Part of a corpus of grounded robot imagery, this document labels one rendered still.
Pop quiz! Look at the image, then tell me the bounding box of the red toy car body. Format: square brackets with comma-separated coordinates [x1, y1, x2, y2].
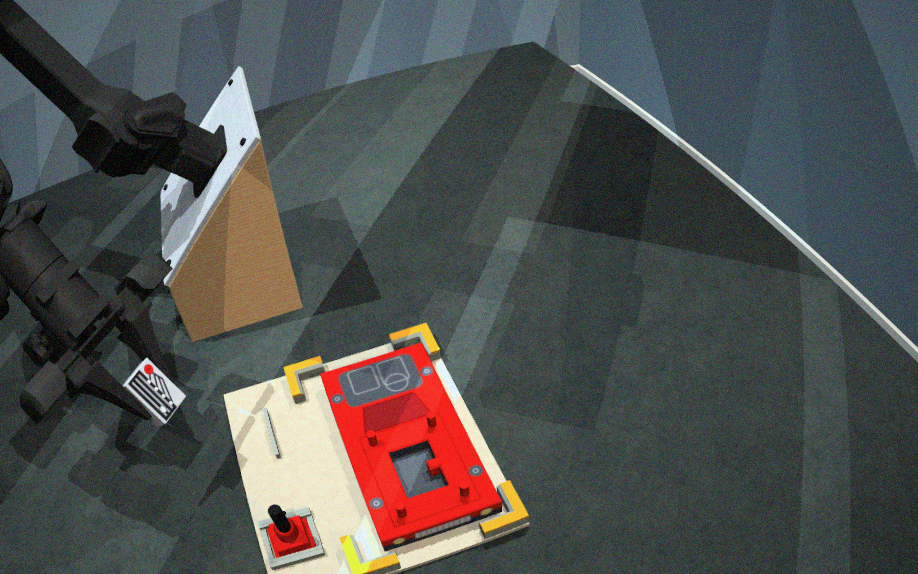
[320, 343, 502, 552]

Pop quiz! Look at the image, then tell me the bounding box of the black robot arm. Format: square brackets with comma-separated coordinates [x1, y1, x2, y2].
[0, 0, 228, 369]

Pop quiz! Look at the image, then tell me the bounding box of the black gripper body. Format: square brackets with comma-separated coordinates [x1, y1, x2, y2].
[20, 253, 172, 424]

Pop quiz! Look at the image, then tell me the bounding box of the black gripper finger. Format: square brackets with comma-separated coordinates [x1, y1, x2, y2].
[67, 361, 151, 420]
[117, 300, 176, 386]

